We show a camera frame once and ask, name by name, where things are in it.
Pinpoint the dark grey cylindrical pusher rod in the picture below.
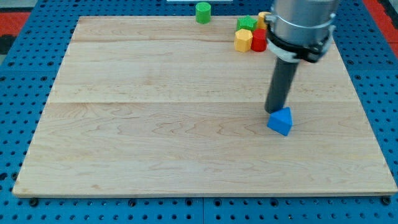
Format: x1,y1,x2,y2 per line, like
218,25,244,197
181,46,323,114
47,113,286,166
264,58,299,114

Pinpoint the blue triangular prism block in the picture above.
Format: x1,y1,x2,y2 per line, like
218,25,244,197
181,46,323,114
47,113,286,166
267,107,293,136

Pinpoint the yellow block behind arm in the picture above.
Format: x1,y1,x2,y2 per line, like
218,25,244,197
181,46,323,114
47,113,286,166
257,11,271,30

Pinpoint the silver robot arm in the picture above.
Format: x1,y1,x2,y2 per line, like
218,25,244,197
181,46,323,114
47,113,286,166
264,0,339,114

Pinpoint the green star block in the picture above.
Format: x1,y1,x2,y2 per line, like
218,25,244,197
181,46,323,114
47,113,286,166
236,16,257,31

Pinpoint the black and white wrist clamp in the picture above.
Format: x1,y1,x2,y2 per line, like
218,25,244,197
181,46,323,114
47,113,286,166
266,13,335,63

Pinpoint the red cylinder block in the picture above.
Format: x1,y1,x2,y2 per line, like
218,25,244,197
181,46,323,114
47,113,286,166
251,29,267,52

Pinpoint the yellow hexagon block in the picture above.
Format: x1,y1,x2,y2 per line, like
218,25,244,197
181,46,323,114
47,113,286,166
234,29,252,52

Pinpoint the green cylinder block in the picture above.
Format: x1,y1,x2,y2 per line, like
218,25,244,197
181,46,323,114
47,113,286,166
195,2,211,24

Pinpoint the light wooden board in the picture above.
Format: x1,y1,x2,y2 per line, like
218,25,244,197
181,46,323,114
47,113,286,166
12,16,397,198

